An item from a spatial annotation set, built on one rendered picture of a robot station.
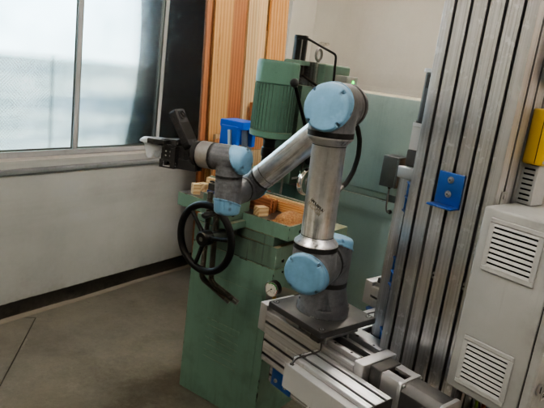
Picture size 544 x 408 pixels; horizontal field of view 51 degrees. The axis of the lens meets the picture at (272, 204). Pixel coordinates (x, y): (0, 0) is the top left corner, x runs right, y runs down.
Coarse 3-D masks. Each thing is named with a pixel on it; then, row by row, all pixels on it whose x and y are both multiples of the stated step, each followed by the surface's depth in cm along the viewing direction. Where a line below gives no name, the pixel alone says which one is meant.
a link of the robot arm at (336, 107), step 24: (312, 96) 134; (336, 96) 132; (360, 96) 140; (312, 120) 134; (336, 120) 132; (360, 120) 143; (312, 144) 140; (336, 144) 136; (312, 168) 140; (336, 168) 138; (312, 192) 140; (336, 192) 140; (312, 216) 141; (336, 216) 144; (312, 240) 142; (288, 264) 144; (312, 264) 140; (336, 264) 148; (312, 288) 142
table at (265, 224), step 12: (180, 192) 247; (204, 192) 252; (180, 204) 248; (252, 216) 225; (264, 216) 225; (276, 216) 227; (252, 228) 226; (264, 228) 222; (276, 228) 219; (288, 228) 215; (300, 228) 222; (288, 240) 216
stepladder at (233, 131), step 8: (224, 120) 318; (232, 120) 317; (240, 120) 323; (224, 128) 317; (232, 128) 314; (240, 128) 313; (248, 128) 317; (224, 136) 318; (232, 136) 315; (240, 136) 331; (248, 136) 328; (232, 144) 316; (240, 144) 332; (248, 144) 329
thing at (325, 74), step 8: (320, 64) 238; (328, 64) 239; (320, 72) 239; (328, 72) 239; (336, 72) 245; (344, 72) 250; (320, 80) 239; (328, 80) 241; (280, 184) 257; (272, 192) 261; (288, 192) 255; (296, 192) 253; (304, 200) 251
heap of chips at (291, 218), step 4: (284, 212) 222; (288, 212) 222; (292, 212) 222; (296, 212) 224; (280, 216) 220; (284, 216) 219; (288, 216) 219; (292, 216) 220; (296, 216) 221; (300, 216) 223; (272, 220) 220; (276, 220) 220; (280, 220) 219; (284, 220) 218; (288, 220) 218; (292, 220) 218; (296, 220) 220; (300, 220) 222; (288, 224) 217; (292, 224) 218
